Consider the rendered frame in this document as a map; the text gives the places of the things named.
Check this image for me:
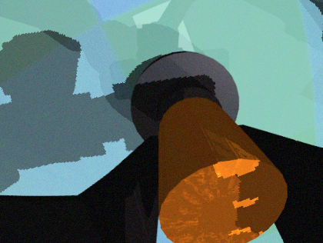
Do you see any orange knob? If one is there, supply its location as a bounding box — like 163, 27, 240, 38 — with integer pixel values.
158, 97, 287, 243

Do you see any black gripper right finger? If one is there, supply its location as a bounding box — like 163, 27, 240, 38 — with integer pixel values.
239, 125, 323, 243

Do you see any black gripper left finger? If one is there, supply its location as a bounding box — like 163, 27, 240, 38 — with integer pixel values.
0, 136, 158, 243

